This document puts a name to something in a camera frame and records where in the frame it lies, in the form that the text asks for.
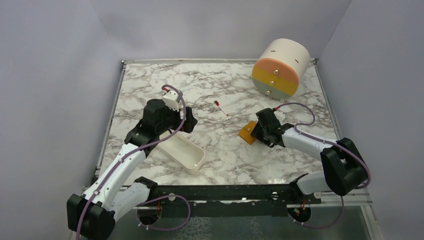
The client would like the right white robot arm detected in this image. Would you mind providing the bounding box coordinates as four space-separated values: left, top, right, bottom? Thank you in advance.
251 108 370 204

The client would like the cylindrical pastel drawer box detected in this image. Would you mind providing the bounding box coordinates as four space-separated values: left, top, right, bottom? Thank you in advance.
251 38 310 100

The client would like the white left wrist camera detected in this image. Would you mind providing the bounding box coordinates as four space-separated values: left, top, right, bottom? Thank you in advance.
161 90 181 112

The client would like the red and white marker pen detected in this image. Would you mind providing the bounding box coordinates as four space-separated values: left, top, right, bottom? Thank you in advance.
214 100 229 117

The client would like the white oval plastic tray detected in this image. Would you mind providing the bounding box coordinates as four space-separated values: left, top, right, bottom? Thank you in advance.
156 132 206 173

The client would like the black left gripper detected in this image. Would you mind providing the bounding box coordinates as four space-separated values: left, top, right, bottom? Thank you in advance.
156 102 198 135

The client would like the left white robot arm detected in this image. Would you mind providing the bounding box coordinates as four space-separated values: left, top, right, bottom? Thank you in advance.
66 99 198 240

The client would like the black metal base rail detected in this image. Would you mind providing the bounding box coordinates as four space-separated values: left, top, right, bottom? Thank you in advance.
91 177 322 220

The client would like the yellow leather card holder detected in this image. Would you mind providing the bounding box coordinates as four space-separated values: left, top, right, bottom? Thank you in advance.
238 120 257 145

